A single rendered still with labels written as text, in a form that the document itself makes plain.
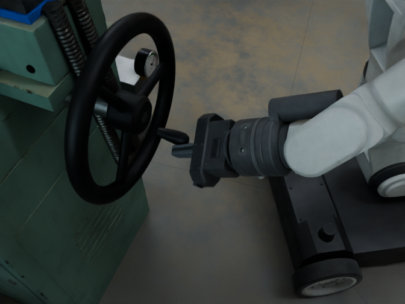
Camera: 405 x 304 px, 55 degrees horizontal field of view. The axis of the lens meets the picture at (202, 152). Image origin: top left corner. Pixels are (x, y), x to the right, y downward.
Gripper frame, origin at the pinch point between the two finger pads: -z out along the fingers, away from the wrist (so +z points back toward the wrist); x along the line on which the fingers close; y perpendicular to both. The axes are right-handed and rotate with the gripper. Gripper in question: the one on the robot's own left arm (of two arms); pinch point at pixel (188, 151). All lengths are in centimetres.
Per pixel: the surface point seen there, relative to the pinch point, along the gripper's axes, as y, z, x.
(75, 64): 22.2, -3.7, 5.7
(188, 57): -77, -75, 75
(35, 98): 24.0, -8.1, 0.5
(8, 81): 26.6, -11.7, 2.3
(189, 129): -68, -59, 33
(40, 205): 7.4, -28.1, -12.0
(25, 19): 30.8, -2.2, 6.9
